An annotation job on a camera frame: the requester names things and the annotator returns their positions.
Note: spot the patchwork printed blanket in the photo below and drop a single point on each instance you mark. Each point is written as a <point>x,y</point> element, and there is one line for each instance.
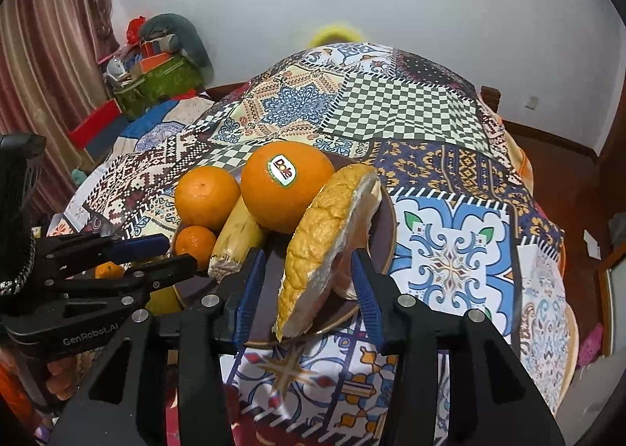
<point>440,240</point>

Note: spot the small white appliance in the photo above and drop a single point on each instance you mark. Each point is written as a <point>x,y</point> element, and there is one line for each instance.
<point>115,69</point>

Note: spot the peeled pomelo segment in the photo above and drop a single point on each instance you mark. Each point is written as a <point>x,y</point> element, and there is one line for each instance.
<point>342,277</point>

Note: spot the large plain orange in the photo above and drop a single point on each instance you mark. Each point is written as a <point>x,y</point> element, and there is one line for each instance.
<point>205,199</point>

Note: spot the striped brown curtain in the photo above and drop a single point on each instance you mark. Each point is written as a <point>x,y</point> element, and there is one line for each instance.
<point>49,59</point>

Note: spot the yellow pomelo rind wedge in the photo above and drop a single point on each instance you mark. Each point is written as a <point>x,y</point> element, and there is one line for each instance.
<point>318,240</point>

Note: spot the purple round plate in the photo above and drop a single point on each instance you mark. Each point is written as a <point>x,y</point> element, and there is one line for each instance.
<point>384,231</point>

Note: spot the red box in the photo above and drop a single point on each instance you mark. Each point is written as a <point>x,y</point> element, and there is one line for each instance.
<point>93,125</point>

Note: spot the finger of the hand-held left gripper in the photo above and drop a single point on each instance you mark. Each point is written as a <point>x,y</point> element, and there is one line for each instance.
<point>161,271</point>
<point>142,245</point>

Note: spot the banana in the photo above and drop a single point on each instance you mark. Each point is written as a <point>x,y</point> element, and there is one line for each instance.
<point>237,235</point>

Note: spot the white wall socket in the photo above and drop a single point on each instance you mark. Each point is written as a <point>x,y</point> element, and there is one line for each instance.
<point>531,101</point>

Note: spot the white paper sheet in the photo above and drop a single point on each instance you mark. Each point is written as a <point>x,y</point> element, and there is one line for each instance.
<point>592,244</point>

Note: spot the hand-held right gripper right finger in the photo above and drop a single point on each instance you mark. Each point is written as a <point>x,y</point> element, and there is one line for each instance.
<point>364,289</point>

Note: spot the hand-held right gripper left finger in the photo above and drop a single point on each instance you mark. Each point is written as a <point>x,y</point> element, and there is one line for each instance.
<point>249,289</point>

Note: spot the teal cloth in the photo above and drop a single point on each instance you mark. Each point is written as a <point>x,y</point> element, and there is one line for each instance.
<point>78,177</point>

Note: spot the yellow plastic hoop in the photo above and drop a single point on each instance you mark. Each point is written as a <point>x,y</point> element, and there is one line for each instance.
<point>332,33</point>

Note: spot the pink slipper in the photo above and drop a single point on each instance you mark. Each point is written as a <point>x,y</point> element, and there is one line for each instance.
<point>589,346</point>

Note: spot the red plastic bag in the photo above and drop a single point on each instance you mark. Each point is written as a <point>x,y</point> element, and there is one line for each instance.
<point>136,29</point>

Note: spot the orange with sticker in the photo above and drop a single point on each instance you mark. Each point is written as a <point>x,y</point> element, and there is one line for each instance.
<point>303,201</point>

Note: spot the person's left hand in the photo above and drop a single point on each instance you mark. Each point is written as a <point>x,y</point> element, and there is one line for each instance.
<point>66,372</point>

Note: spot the yellow-green fruit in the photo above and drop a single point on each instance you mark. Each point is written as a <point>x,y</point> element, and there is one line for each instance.
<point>164,301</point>

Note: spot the small tangerine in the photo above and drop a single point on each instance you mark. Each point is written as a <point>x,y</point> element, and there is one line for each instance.
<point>193,245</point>
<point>108,271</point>

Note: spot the orange box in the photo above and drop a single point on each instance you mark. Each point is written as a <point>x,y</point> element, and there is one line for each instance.
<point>156,62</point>

